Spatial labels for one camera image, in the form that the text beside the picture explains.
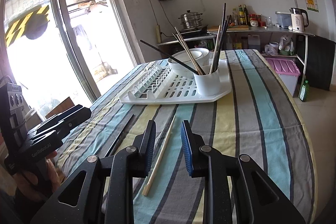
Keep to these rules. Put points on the green glass bottle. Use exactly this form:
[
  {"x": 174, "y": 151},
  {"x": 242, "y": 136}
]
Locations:
[{"x": 241, "y": 18}]

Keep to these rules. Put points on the white plastic jug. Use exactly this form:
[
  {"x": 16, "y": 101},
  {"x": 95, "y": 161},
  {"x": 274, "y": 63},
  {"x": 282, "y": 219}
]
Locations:
[{"x": 229, "y": 43}]

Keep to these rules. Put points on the small clear glass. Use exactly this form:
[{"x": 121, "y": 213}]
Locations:
[{"x": 269, "y": 22}]

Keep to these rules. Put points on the wooden cutting board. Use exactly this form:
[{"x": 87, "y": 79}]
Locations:
[{"x": 236, "y": 27}]

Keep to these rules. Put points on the person's left hand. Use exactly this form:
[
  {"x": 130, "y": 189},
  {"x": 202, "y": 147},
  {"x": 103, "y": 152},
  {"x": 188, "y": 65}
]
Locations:
[{"x": 53, "y": 169}]

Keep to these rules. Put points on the dark glass bottle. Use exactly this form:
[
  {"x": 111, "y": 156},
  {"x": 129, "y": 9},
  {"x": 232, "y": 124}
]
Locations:
[{"x": 245, "y": 16}]

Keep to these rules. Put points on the yellow black window sticker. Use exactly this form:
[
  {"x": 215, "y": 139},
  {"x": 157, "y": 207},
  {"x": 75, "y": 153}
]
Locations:
[{"x": 26, "y": 24}]

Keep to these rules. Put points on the brown sauce bottle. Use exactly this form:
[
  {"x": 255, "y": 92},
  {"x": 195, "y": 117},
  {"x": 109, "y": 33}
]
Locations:
[{"x": 237, "y": 44}]

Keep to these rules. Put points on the steel stove stand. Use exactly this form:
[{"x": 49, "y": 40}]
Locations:
[{"x": 165, "y": 42}]

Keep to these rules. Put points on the white electric kettle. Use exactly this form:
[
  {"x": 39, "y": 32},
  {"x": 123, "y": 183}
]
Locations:
[{"x": 298, "y": 22}]

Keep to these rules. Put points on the white plastic dish rack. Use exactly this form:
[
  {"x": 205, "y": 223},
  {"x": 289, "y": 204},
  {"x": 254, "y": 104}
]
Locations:
[{"x": 225, "y": 85}]

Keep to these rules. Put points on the black chopstick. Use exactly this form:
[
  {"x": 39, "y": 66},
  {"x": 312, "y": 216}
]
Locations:
[
  {"x": 120, "y": 133},
  {"x": 177, "y": 31},
  {"x": 224, "y": 16},
  {"x": 229, "y": 22},
  {"x": 162, "y": 52},
  {"x": 226, "y": 26}
]

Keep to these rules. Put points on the sliding glass door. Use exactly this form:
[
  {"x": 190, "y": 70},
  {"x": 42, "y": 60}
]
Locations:
[{"x": 68, "y": 29}]

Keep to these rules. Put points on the dark jar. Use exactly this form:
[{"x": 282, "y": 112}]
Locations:
[{"x": 244, "y": 43}]

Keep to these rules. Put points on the gas stove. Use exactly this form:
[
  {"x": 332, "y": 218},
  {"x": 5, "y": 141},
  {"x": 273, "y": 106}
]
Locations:
[{"x": 194, "y": 29}]

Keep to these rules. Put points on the black panel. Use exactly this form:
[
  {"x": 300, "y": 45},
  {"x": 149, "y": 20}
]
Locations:
[{"x": 320, "y": 64}]

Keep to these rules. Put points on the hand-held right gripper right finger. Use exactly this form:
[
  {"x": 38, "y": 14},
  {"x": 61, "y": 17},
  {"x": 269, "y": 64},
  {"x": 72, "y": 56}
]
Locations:
[{"x": 187, "y": 153}]

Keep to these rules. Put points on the beige power strip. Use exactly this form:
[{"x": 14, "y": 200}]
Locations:
[{"x": 158, "y": 33}]

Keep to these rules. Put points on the purple lid storage bin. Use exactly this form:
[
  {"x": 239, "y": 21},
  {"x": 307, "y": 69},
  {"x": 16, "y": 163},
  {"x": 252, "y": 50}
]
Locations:
[{"x": 283, "y": 69}]

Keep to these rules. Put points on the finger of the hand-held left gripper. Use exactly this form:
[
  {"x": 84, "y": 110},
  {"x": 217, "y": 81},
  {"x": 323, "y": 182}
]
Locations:
[
  {"x": 68, "y": 110},
  {"x": 76, "y": 117}
]

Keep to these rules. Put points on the wooden chopstick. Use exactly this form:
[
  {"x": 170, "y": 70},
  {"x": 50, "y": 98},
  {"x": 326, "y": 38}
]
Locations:
[
  {"x": 159, "y": 155},
  {"x": 217, "y": 43},
  {"x": 184, "y": 49},
  {"x": 187, "y": 49}
]

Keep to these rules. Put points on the crumpled plastic bags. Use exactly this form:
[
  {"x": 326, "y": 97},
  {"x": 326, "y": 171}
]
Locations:
[{"x": 286, "y": 45}]

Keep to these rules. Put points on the striped tablecloth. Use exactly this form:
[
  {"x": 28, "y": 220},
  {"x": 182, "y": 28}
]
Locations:
[{"x": 249, "y": 121}]

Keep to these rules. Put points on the clear plastic storage box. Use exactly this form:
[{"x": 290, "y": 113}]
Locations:
[{"x": 282, "y": 19}]

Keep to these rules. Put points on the clear glass bottle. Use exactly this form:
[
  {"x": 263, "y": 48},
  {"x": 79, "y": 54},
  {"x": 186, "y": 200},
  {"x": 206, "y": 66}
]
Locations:
[{"x": 235, "y": 19}]

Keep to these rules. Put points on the white cup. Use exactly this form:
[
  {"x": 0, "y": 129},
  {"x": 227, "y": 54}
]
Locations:
[{"x": 207, "y": 85}]

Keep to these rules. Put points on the white bowl black rim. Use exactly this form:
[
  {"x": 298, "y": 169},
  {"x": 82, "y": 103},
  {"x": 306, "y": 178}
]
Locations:
[
  {"x": 206, "y": 56},
  {"x": 174, "y": 66}
]

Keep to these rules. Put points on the white mug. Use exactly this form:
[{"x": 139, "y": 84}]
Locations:
[{"x": 274, "y": 48}]

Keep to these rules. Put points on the steel kitchen shelf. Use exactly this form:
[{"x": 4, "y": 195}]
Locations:
[{"x": 275, "y": 29}]

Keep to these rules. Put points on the steel steamer pot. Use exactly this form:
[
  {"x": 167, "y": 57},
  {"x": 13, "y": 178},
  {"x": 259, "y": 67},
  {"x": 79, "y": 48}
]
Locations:
[{"x": 191, "y": 20}]

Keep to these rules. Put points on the green plastic bottle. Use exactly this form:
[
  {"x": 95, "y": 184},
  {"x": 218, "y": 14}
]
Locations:
[{"x": 304, "y": 91}]

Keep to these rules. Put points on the plastic jug dark liquid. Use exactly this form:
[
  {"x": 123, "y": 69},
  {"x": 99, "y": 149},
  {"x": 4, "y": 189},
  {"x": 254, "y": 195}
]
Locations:
[{"x": 254, "y": 44}]

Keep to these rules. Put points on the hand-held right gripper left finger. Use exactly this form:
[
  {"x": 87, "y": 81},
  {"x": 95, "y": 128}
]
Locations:
[{"x": 151, "y": 153}]

